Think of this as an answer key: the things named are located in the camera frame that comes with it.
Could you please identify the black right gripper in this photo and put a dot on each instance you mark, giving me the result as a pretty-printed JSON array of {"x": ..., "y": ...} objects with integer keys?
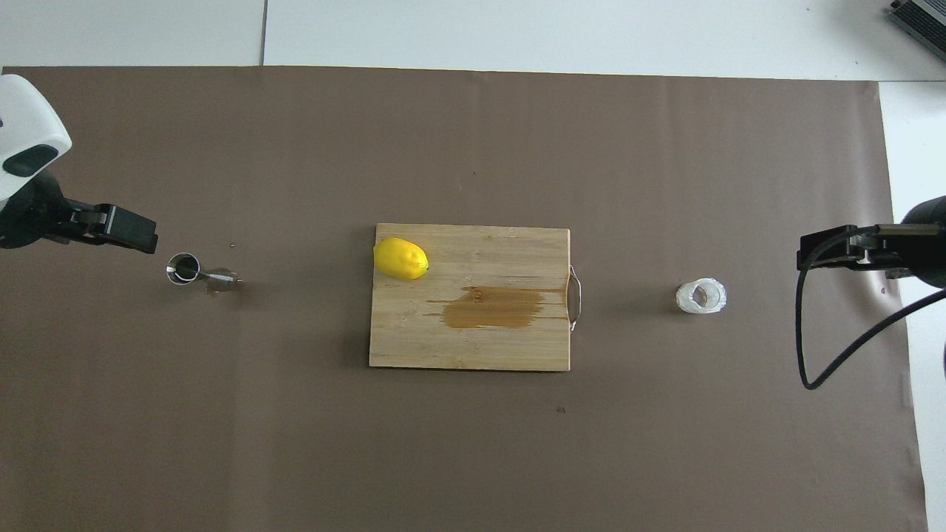
[{"x": 927, "y": 247}]

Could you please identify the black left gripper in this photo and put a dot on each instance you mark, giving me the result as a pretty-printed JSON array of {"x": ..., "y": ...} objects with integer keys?
[{"x": 26, "y": 218}]

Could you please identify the steel cocktail jigger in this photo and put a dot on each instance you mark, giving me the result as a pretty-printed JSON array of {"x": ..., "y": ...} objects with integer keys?
[{"x": 183, "y": 267}]

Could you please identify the clear plastic cup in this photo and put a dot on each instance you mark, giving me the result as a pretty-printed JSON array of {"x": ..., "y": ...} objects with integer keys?
[{"x": 691, "y": 303}]

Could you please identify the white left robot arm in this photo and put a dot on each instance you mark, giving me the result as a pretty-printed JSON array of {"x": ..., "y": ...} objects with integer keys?
[{"x": 33, "y": 118}]

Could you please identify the grey ribbed metal device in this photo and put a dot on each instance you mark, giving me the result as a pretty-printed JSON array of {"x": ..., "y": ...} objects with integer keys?
[{"x": 924, "y": 18}]

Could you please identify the yellow lemon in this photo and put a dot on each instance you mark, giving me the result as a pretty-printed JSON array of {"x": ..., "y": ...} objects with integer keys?
[{"x": 400, "y": 258}]

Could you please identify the brown paper table mat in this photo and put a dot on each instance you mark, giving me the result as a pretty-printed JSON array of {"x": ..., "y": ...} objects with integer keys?
[{"x": 473, "y": 148}]

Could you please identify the wooden cutting board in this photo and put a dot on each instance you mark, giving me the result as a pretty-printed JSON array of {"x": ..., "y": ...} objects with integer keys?
[{"x": 473, "y": 332}]

